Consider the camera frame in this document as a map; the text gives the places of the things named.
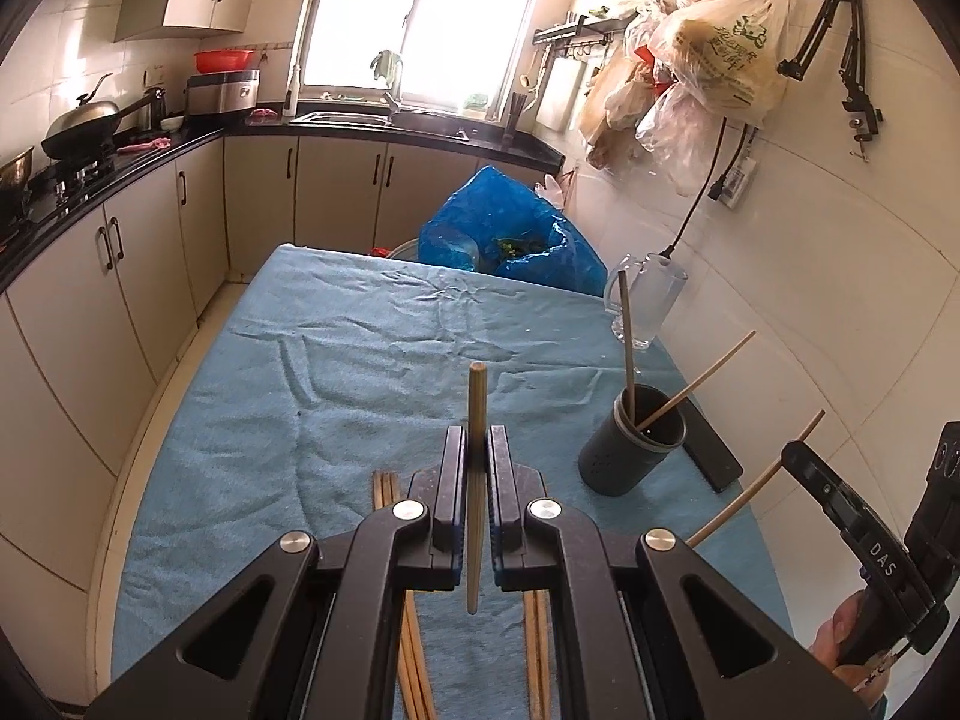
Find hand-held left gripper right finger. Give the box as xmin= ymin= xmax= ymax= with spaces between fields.
xmin=487 ymin=426 xmax=863 ymax=720

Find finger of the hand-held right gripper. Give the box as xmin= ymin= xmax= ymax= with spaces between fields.
xmin=780 ymin=440 xmax=875 ymax=541

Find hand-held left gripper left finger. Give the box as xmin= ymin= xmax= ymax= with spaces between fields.
xmin=86 ymin=426 xmax=468 ymax=720

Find wooden chopstick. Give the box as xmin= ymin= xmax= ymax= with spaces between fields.
xmin=637 ymin=330 xmax=757 ymax=428
xmin=617 ymin=270 xmax=638 ymax=428
xmin=686 ymin=410 xmax=826 ymax=547
xmin=467 ymin=361 xmax=488 ymax=614

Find dark grey utensil holder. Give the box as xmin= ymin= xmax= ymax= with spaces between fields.
xmin=577 ymin=384 xmax=687 ymax=497

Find bunch of wooden chopsticks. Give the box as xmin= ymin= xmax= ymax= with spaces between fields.
xmin=371 ymin=469 xmax=556 ymax=720

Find person's right hand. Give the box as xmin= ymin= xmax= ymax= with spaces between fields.
xmin=812 ymin=591 xmax=893 ymax=710

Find black flat case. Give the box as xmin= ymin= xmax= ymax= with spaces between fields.
xmin=682 ymin=401 xmax=743 ymax=494

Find blue towel table cover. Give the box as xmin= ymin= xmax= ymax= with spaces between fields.
xmin=111 ymin=244 xmax=796 ymax=713

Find clear glass mug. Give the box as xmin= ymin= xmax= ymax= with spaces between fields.
xmin=604 ymin=253 xmax=687 ymax=352

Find blue plastic bag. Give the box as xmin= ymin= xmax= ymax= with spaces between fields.
xmin=418 ymin=165 xmax=608 ymax=297

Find white plastic bag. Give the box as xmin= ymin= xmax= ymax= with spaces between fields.
xmin=534 ymin=171 xmax=575 ymax=212

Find white power strip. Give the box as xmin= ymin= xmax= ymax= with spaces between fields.
xmin=709 ymin=154 xmax=758 ymax=209

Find clear plastic bag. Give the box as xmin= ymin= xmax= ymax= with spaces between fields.
xmin=636 ymin=82 xmax=725 ymax=197

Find beige base cabinets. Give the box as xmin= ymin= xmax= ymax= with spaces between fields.
xmin=0 ymin=136 xmax=481 ymax=593

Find steel kitchen sink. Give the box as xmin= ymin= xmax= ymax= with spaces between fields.
xmin=289 ymin=109 xmax=458 ymax=137

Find metal faucet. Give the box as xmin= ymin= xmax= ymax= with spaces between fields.
xmin=379 ymin=52 xmax=406 ymax=113

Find beige plastic bag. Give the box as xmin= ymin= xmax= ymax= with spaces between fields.
xmin=577 ymin=52 xmax=653 ymax=170

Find white cutting board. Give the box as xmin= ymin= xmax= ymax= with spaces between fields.
xmin=536 ymin=60 xmax=590 ymax=132

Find black kitchen countertop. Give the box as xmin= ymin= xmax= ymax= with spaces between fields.
xmin=0 ymin=109 xmax=565 ymax=293

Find green printed plastic bag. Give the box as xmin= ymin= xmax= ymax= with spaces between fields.
xmin=649 ymin=0 xmax=792 ymax=128

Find steel box appliance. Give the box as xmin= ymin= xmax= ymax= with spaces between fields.
xmin=185 ymin=69 xmax=261 ymax=121

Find kitchen window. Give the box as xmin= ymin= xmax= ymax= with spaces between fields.
xmin=300 ymin=0 xmax=548 ymax=102

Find red plastic basin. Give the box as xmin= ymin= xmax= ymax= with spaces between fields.
xmin=193 ymin=49 xmax=256 ymax=74

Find gas stove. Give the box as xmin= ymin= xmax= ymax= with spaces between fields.
xmin=26 ymin=157 xmax=117 ymax=203

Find black wok with lid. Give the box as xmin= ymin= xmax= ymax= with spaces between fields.
xmin=41 ymin=73 xmax=162 ymax=160

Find steel pot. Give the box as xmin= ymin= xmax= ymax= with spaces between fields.
xmin=0 ymin=146 xmax=35 ymax=230

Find black power cable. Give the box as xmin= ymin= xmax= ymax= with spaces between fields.
xmin=660 ymin=120 xmax=728 ymax=260

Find metal wall rack shelf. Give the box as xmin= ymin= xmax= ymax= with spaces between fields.
xmin=532 ymin=11 xmax=638 ymax=61

